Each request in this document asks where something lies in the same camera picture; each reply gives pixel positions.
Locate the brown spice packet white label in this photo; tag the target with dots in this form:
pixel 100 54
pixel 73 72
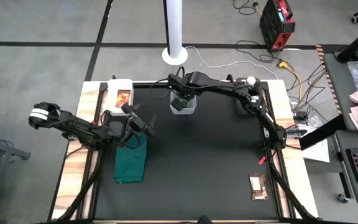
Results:
pixel 258 186

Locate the desk caster wheel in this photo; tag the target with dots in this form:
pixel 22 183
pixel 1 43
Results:
pixel 342 197

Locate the white plastic bin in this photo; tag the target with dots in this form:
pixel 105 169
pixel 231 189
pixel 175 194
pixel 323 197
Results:
pixel 112 99

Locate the dark green cloth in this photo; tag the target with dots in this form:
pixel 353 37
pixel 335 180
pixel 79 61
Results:
pixel 130 165

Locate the grey translucent plastic bin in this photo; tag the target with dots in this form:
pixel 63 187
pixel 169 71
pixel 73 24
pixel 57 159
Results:
pixel 240 109

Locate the black flat panel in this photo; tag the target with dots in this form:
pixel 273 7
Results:
pixel 325 132

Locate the grey metal stand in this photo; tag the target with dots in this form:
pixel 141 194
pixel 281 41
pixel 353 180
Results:
pixel 14 152

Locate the black power adapter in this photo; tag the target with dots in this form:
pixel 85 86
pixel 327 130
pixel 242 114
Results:
pixel 301 116

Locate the red and black power station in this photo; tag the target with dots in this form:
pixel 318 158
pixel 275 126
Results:
pixel 275 25

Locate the white paper sheet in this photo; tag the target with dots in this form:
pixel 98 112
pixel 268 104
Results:
pixel 315 154

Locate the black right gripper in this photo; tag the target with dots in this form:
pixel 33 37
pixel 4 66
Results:
pixel 178 105

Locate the clear plastic bin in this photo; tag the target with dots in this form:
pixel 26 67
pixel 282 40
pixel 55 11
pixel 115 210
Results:
pixel 191 107

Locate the black diagonal post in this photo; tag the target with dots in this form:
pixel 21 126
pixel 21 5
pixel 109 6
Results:
pixel 356 40

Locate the black table mat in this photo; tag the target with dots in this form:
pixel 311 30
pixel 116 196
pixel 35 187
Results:
pixel 197 161

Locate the white label bagel seasoning jar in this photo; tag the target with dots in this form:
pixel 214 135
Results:
pixel 251 80

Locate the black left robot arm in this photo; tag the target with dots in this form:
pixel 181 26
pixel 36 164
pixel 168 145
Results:
pixel 73 127

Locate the dark grey desk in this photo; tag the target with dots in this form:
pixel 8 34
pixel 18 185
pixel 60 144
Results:
pixel 345 102

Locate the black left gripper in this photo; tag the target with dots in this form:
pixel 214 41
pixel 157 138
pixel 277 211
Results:
pixel 137 124

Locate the pole with white round base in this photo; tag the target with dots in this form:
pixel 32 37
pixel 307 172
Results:
pixel 183 57

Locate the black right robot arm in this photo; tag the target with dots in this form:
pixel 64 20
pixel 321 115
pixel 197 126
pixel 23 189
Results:
pixel 222 88

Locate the red orange spice packet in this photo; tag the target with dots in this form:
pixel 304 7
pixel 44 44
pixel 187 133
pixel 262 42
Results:
pixel 123 98

